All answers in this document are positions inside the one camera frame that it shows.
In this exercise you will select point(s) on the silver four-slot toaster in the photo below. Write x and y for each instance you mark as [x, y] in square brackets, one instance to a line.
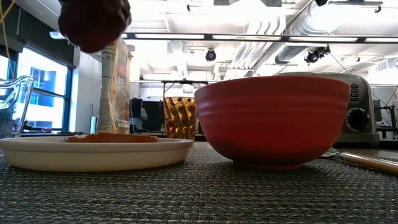
[360, 118]

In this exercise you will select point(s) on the large window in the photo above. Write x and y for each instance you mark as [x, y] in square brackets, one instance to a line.
[43, 93]

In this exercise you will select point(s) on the red bowl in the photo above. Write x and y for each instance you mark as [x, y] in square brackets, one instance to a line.
[273, 124]

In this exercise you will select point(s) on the raisin nut bran cereal box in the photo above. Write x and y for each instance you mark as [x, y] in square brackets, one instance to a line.
[116, 93]

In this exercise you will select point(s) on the black background table frame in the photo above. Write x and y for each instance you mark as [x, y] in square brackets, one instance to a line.
[186, 82]

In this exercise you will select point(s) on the long ceiling light bar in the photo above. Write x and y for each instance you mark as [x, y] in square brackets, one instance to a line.
[242, 37]

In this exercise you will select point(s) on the black ceiling spotlight cluster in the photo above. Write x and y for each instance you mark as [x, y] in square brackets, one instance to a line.
[315, 55]

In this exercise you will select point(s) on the silver ceiling air duct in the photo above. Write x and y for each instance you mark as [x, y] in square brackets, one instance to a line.
[292, 46]

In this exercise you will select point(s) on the dark red apple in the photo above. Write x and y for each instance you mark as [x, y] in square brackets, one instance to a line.
[93, 21]

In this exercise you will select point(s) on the black background monitor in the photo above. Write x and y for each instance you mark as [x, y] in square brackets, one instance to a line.
[154, 116]

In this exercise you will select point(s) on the amber faceted plastic cup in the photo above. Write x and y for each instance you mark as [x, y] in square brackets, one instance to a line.
[180, 119]

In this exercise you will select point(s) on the dark woven placemat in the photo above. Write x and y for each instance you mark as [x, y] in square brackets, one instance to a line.
[199, 193]

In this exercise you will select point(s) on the toast slice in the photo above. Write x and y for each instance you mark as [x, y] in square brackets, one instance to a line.
[109, 137]

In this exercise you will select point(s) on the round black ceiling camera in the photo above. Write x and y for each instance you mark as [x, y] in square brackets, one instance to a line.
[211, 55]

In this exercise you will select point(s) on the white round plate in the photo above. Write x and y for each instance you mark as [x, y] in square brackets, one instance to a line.
[93, 154]

